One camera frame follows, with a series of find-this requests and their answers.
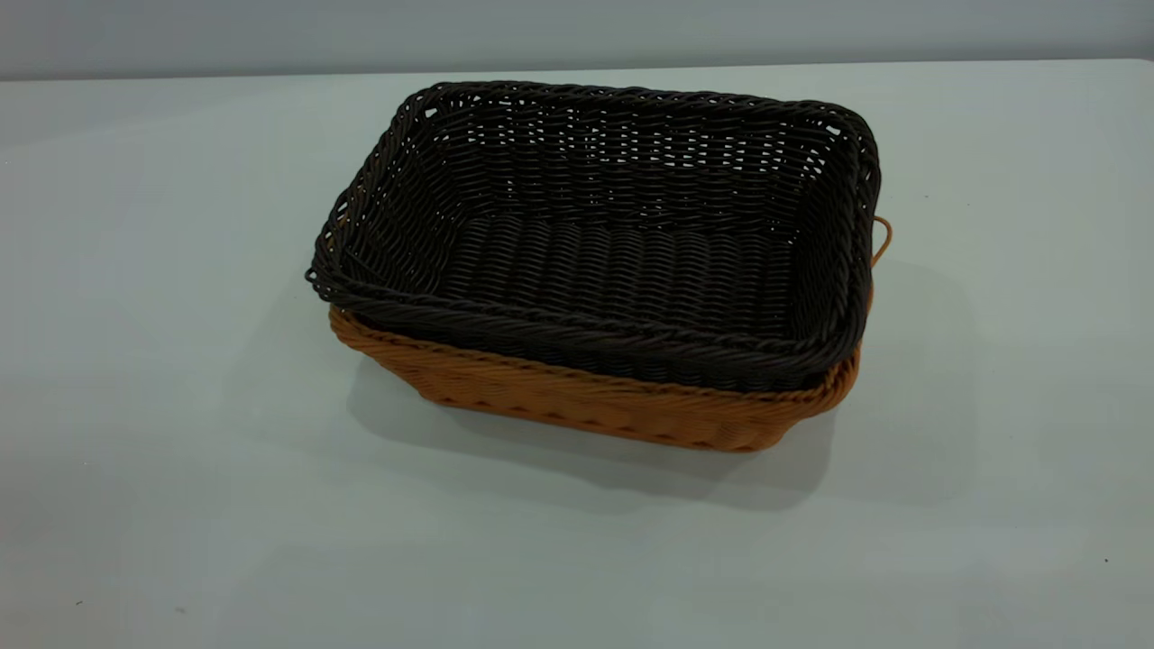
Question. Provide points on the dark brown wicker basket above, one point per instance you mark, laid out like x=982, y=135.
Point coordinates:
x=613, y=261

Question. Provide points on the orange wicker basket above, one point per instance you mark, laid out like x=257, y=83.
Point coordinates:
x=586, y=406

